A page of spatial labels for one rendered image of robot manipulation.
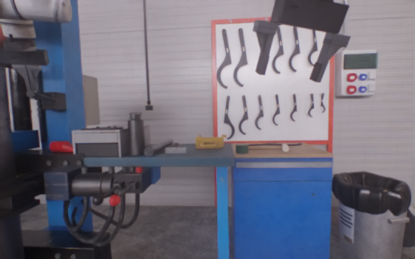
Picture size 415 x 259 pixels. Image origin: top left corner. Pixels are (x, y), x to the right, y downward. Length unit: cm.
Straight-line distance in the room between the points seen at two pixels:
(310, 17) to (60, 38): 132
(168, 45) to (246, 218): 223
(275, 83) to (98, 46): 235
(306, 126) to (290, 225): 144
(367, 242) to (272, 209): 82
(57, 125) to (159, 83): 166
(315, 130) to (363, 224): 124
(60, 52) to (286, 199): 175
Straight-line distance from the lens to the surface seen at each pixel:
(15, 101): 158
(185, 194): 301
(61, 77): 149
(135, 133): 106
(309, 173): 175
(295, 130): 288
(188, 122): 279
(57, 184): 110
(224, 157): 96
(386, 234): 223
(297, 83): 289
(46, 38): 158
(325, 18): 51
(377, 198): 206
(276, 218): 180
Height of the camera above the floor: 126
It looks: 5 degrees down
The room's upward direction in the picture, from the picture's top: 1 degrees counter-clockwise
